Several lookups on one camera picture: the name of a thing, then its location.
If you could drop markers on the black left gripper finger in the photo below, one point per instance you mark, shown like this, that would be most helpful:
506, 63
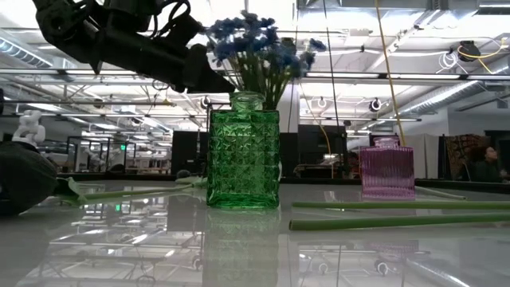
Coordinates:
207, 79

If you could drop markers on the blue artificial flower bunch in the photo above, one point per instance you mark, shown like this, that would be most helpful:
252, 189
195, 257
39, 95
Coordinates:
239, 40
316, 44

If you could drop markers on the black artificial tulip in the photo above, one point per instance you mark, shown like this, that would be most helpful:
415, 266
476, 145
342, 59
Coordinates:
24, 175
183, 174
398, 221

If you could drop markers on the pink ribbed glass vase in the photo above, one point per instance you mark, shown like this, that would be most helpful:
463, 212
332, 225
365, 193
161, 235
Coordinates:
386, 171

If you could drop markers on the white artificial tulip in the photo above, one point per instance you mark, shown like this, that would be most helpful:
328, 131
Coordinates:
398, 205
438, 192

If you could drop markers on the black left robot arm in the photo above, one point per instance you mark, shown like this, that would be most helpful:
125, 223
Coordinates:
67, 24

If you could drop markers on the green cut-glass vase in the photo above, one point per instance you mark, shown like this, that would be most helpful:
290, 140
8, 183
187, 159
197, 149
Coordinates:
243, 159

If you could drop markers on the clear glass vase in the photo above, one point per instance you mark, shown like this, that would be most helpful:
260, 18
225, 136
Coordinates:
280, 169

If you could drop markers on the black cabinet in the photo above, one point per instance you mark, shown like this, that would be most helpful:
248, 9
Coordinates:
187, 153

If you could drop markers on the white robot figure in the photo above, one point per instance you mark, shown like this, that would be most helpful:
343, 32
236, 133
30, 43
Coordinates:
30, 127

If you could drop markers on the patterned hanging cloth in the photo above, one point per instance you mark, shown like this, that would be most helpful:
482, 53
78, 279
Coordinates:
462, 153

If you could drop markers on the person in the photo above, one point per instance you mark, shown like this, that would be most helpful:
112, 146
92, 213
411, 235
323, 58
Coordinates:
484, 165

